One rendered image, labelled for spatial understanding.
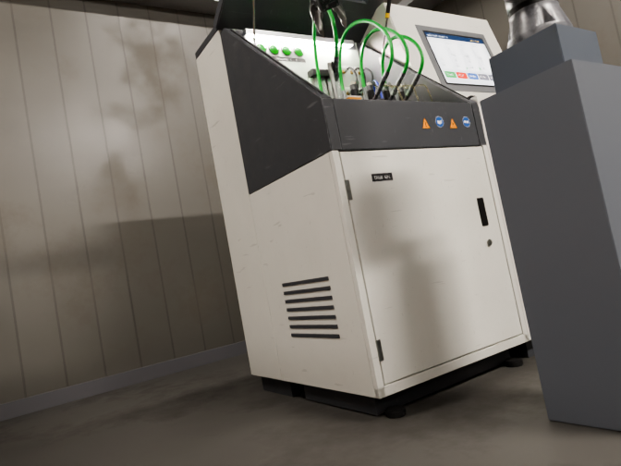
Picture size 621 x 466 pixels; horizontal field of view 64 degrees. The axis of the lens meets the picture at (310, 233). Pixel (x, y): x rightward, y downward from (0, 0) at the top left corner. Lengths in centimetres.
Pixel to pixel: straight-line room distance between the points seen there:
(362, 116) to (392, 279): 51
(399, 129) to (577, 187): 64
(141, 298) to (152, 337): 25
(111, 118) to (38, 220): 76
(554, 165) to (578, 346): 41
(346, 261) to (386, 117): 49
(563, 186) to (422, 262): 54
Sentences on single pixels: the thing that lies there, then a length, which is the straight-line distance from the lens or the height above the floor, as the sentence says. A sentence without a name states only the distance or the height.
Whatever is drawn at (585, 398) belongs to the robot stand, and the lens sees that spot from 133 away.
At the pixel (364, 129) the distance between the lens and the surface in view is 157.
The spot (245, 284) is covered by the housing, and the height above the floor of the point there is 45.
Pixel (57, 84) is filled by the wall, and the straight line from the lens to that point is 342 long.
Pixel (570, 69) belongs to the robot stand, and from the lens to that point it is 125.
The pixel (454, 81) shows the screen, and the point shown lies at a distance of 237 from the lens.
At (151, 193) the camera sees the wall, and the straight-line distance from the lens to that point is 332.
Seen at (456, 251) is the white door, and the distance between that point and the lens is 173.
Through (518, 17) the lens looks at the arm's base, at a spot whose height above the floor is 97.
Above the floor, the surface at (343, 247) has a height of 51.
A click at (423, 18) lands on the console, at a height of 149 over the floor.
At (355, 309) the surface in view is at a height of 33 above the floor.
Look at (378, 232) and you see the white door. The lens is 151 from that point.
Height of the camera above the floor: 46
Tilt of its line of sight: 4 degrees up
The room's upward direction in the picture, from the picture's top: 11 degrees counter-clockwise
